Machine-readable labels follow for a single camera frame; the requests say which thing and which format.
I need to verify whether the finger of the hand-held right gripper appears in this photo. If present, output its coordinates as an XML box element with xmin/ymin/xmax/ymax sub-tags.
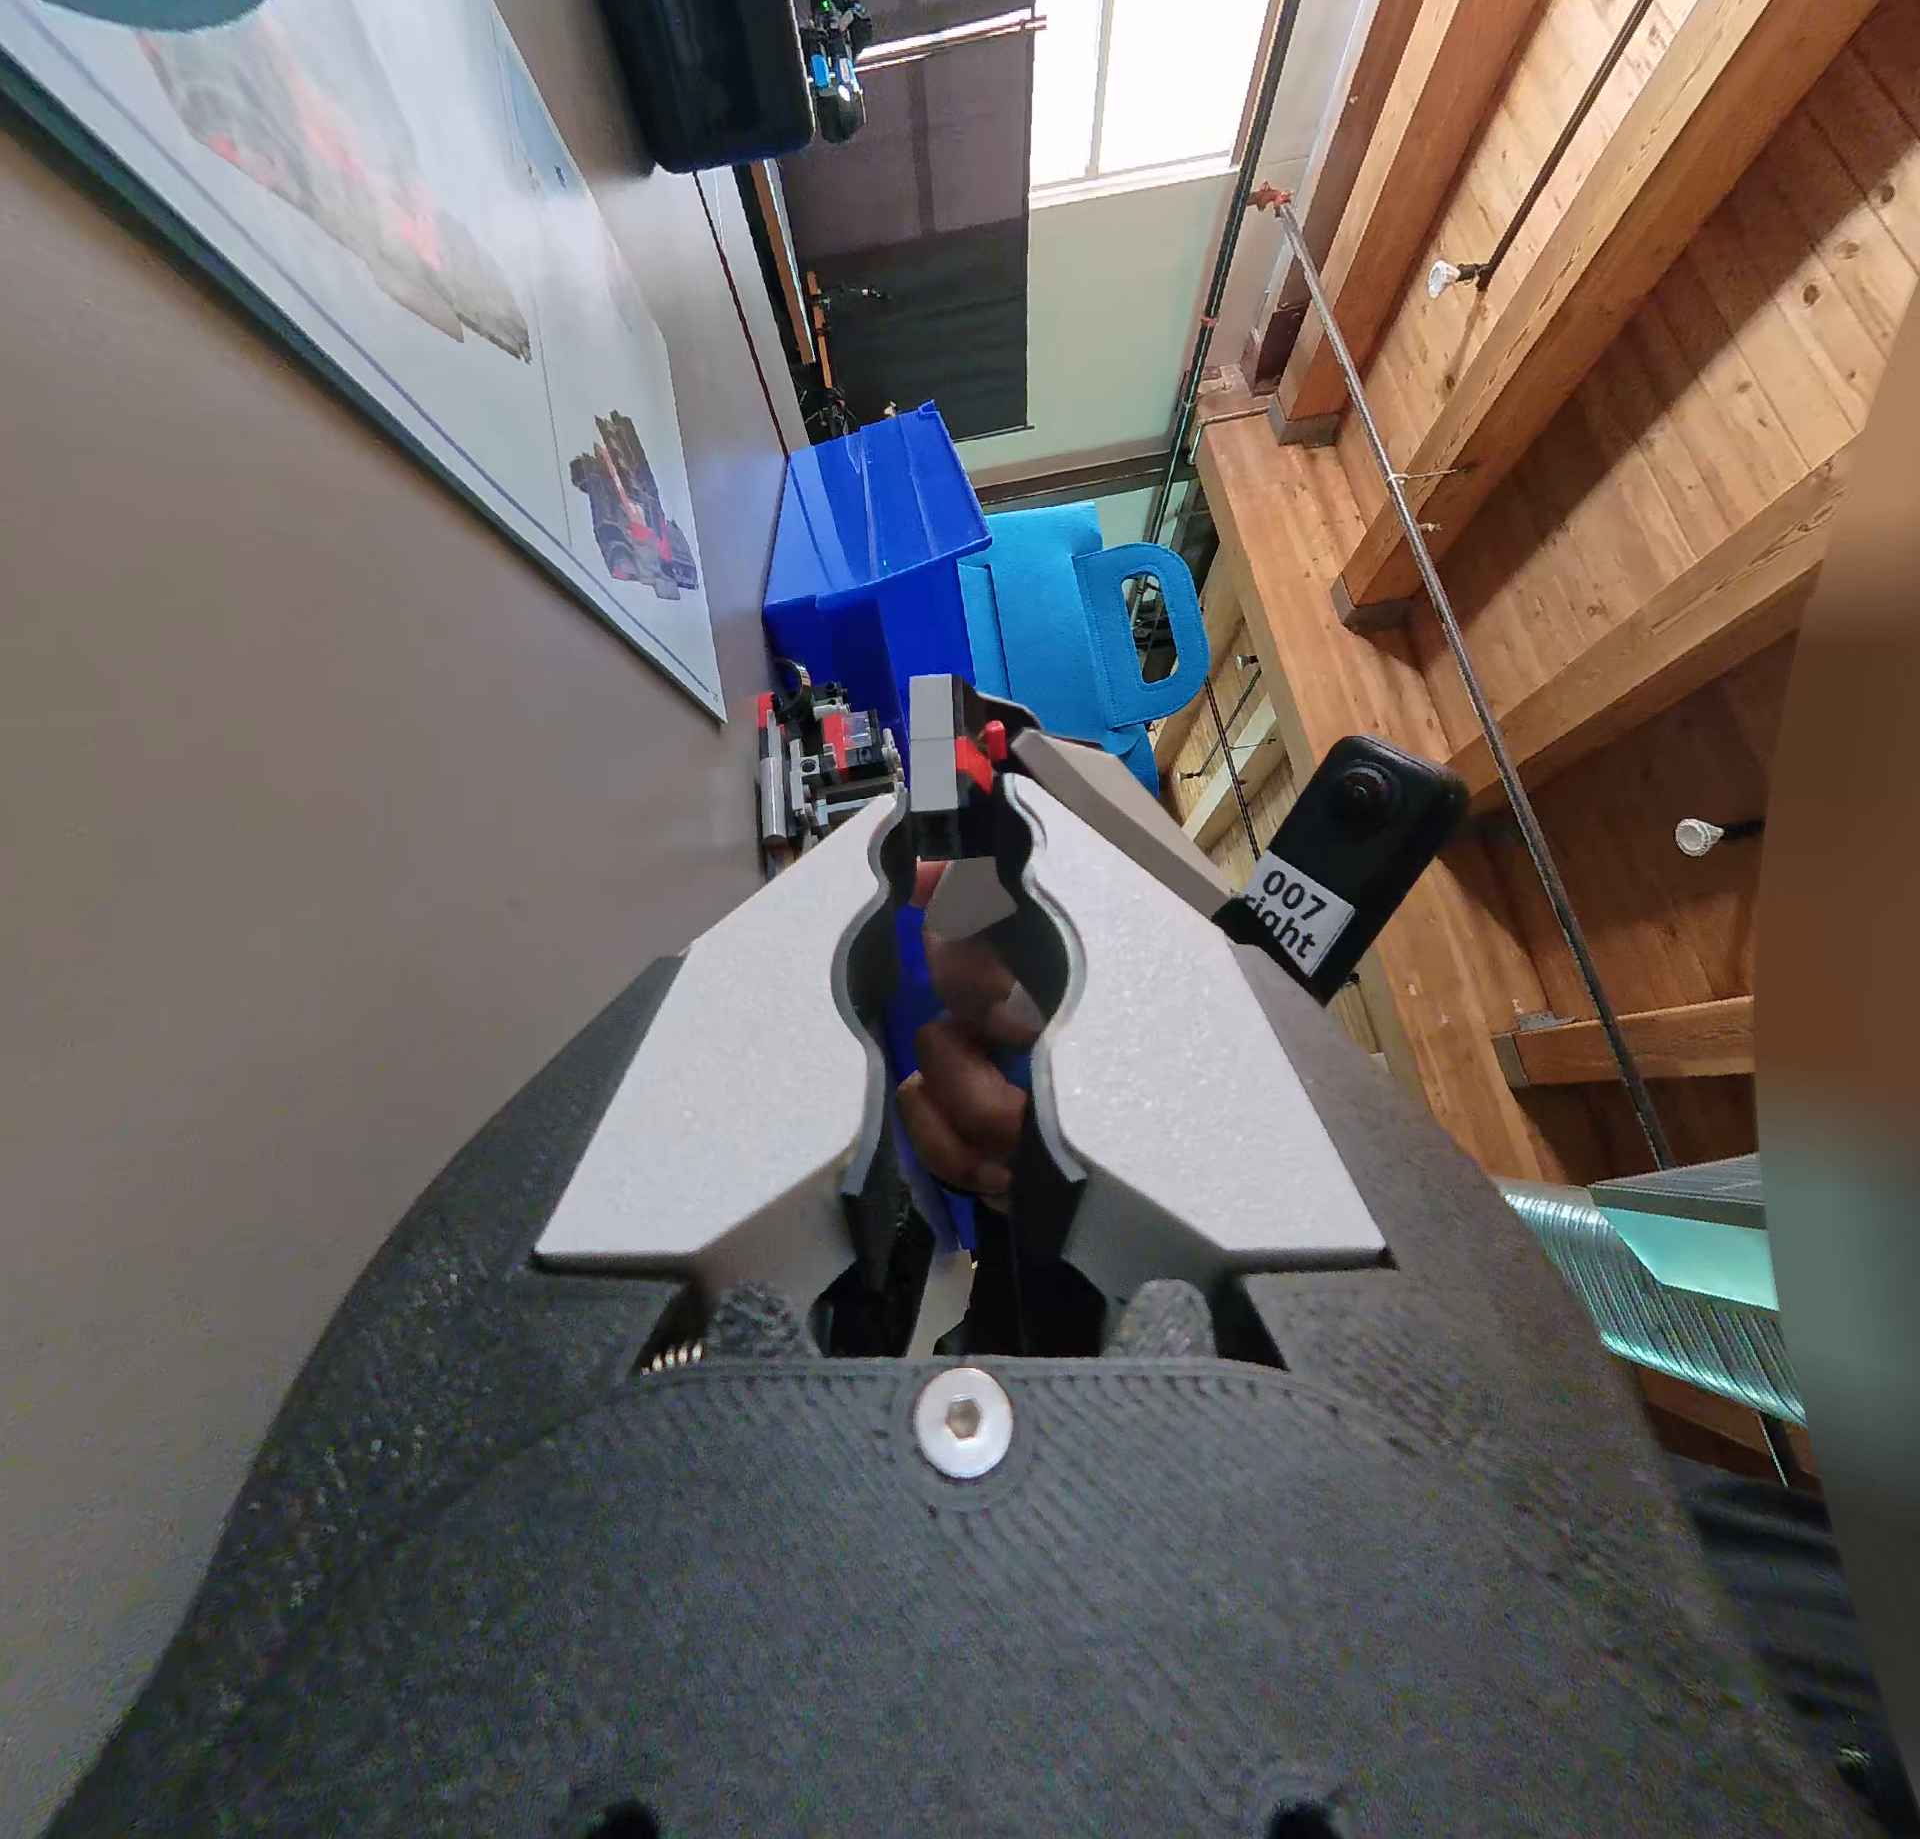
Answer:
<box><xmin>1004</xmin><ymin>726</ymin><xmax>1239</xmax><ymax>925</ymax></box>
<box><xmin>916</xmin><ymin>858</ymin><xmax>1021</xmax><ymax>944</ymax></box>

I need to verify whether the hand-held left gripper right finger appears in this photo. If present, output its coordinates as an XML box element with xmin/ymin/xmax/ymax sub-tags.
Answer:
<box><xmin>997</xmin><ymin>769</ymin><xmax>1389</xmax><ymax>1299</ymax></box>

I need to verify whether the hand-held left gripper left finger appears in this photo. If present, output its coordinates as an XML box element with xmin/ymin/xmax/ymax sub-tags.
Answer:
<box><xmin>536</xmin><ymin>792</ymin><xmax>916</xmax><ymax>1289</ymax></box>

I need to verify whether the small grey red brick assembly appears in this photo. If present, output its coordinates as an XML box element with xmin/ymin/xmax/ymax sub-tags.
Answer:
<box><xmin>906</xmin><ymin>674</ymin><xmax>1009</xmax><ymax>858</ymax></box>

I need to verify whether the grey desk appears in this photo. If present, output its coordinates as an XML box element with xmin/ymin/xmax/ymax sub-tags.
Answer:
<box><xmin>0</xmin><ymin>0</ymin><xmax>916</xmax><ymax>1839</ymax></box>

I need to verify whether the person's right hand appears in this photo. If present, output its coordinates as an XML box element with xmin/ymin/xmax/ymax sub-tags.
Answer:
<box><xmin>894</xmin><ymin>856</ymin><xmax>1051</xmax><ymax>1199</ymax></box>

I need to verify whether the steel ceiling pipe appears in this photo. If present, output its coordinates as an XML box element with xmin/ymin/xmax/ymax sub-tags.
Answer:
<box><xmin>1257</xmin><ymin>187</ymin><xmax>1678</xmax><ymax>1177</ymax></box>

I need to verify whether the blue felt bag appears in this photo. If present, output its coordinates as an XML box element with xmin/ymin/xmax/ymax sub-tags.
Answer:
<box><xmin>959</xmin><ymin>507</ymin><xmax>1214</xmax><ymax>798</ymax></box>

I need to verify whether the toy brick vehicle model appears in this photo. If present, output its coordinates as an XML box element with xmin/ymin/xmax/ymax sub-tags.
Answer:
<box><xmin>754</xmin><ymin>661</ymin><xmax>909</xmax><ymax>880</ymax></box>

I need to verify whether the blue plastic bin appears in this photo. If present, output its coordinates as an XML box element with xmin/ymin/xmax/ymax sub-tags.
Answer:
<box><xmin>763</xmin><ymin>399</ymin><xmax>1036</xmax><ymax>1257</ymax></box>

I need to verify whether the black curtain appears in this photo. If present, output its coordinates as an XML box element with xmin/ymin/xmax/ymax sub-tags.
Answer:
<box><xmin>780</xmin><ymin>0</ymin><xmax>1038</xmax><ymax>438</ymax></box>

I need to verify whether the bright window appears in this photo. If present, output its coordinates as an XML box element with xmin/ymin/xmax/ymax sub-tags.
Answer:
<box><xmin>1033</xmin><ymin>0</ymin><xmax>1291</xmax><ymax>211</ymax></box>

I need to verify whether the brick instruction booklet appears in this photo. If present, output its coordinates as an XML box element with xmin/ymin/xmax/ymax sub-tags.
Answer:
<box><xmin>0</xmin><ymin>0</ymin><xmax>728</xmax><ymax>722</ymax></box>

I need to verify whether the black device with green lights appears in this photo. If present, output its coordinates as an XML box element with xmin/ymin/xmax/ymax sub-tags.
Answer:
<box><xmin>798</xmin><ymin>0</ymin><xmax>874</xmax><ymax>146</ymax></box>

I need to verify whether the black hard case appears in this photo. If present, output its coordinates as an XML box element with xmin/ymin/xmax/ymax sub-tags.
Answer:
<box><xmin>577</xmin><ymin>0</ymin><xmax>819</xmax><ymax>175</ymax></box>

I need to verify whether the silver ventilation duct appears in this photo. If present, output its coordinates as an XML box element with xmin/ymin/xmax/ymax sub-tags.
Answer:
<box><xmin>1500</xmin><ymin>1156</ymin><xmax>1808</xmax><ymax>1427</ymax></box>

